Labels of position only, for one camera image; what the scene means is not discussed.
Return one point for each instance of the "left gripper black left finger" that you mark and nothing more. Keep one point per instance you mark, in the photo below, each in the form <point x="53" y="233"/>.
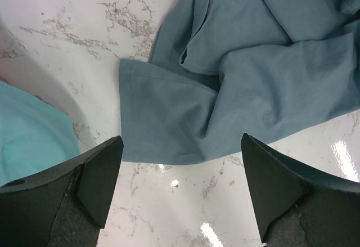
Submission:
<point x="65" y="205"/>

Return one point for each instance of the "aqua t-shirt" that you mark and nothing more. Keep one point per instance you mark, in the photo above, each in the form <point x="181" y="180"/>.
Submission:
<point x="34" y="135"/>

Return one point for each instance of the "slate blue t-shirt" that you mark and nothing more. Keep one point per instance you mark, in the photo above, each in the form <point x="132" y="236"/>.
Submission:
<point x="222" y="68"/>

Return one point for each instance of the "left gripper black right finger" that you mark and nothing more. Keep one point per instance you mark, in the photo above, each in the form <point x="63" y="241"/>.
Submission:
<point x="296" y="204"/>

